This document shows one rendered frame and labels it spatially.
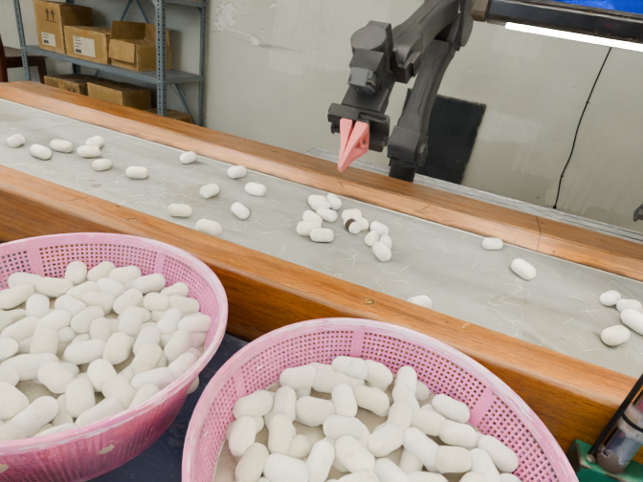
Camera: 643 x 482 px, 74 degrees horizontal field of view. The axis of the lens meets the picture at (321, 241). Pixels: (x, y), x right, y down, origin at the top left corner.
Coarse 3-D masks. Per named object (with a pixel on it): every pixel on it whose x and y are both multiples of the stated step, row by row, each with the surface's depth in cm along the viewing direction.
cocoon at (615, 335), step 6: (606, 330) 48; (612, 330) 48; (618, 330) 48; (624, 330) 48; (606, 336) 48; (612, 336) 48; (618, 336) 48; (624, 336) 48; (606, 342) 48; (612, 342) 48; (618, 342) 48
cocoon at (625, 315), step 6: (624, 312) 53; (630, 312) 52; (636, 312) 52; (624, 318) 53; (630, 318) 52; (636, 318) 52; (642, 318) 51; (630, 324) 52; (636, 324) 51; (642, 324) 51; (636, 330) 52; (642, 330) 51
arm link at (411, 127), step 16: (448, 32) 90; (432, 48) 92; (448, 48) 90; (432, 64) 92; (448, 64) 94; (416, 80) 94; (432, 80) 92; (416, 96) 94; (432, 96) 94; (416, 112) 94; (400, 128) 96; (416, 128) 95; (400, 144) 96; (416, 144) 94
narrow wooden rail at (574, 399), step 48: (0, 192) 54; (48, 192) 54; (0, 240) 58; (192, 240) 50; (240, 288) 46; (288, 288) 44; (336, 288) 46; (240, 336) 49; (336, 336) 44; (384, 336) 42; (432, 336) 41; (480, 336) 42; (528, 384) 39; (576, 384) 38; (624, 384) 39; (576, 432) 39
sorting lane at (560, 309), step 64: (0, 128) 80; (64, 128) 86; (128, 192) 64; (192, 192) 68; (320, 192) 77; (320, 256) 56; (448, 256) 62; (512, 256) 66; (512, 320) 50; (576, 320) 52
